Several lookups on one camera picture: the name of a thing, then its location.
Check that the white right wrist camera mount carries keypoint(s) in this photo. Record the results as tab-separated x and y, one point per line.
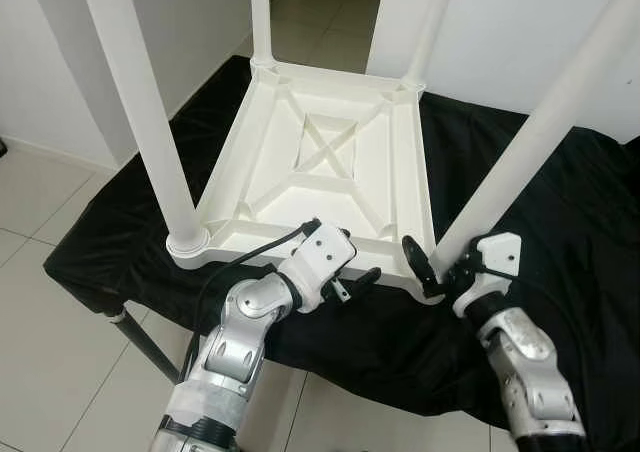
495	257

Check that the white plastic table top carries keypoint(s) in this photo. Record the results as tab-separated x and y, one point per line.
330	182

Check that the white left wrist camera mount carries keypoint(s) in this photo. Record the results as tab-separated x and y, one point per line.
320	257

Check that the white plastic table leg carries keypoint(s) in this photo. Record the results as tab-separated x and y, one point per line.
545	112
140	102
430	27
261	17

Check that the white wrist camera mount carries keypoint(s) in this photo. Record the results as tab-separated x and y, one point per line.
495	257
320	257

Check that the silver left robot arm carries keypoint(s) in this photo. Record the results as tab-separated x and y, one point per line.
240	342

